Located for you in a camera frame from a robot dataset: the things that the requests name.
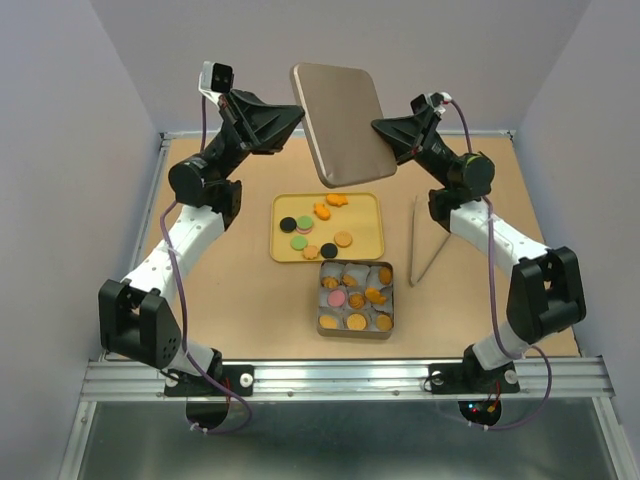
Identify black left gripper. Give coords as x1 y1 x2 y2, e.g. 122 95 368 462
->
205 90 309 183

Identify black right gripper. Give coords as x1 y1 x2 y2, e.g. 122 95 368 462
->
361 106 455 190

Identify gold tin lid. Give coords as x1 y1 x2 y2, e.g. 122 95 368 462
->
291 63 397 189

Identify metal serving tongs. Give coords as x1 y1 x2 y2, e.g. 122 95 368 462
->
409 193 450 288

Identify plain round tan cookie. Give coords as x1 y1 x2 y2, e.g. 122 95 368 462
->
375 314 394 332

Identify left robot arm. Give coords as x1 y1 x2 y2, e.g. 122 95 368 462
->
98 89 305 395

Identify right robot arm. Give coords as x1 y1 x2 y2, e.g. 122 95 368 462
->
371 92 586 394

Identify black sandwich cookie left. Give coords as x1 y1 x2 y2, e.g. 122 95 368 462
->
279 217 297 233

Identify black sandwich cookie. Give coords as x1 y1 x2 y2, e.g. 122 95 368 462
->
279 217 297 233
320 243 338 259

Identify orange fish cookie top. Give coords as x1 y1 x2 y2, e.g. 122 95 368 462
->
325 193 349 207

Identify green sandwich cookie upper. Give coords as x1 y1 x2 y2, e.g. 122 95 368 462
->
296 215 314 230

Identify green sandwich cookie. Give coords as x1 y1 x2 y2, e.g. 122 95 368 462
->
290 235 308 251
296 215 314 230

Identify yellow cookie tray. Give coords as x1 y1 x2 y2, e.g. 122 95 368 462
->
269 192 385 263

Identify dotted round biscuit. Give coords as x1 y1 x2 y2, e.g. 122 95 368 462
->
334 231 353 248

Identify flower shaped tan cookie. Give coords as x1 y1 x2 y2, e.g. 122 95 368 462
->
302 245 320 260

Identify gold square cookie tin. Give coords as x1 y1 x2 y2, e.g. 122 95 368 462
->
315 260 395 340

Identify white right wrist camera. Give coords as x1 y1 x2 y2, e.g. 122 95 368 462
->
426 92 452 117

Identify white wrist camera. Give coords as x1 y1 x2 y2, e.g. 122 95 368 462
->
426 92 452 117
198 61 234 104

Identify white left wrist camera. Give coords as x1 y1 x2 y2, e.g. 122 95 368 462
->
198 61 234 104

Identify aluminium front rail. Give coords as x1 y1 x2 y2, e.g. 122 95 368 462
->
80 357 615 403

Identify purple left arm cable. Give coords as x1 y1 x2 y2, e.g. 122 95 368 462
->
158 97 254 435

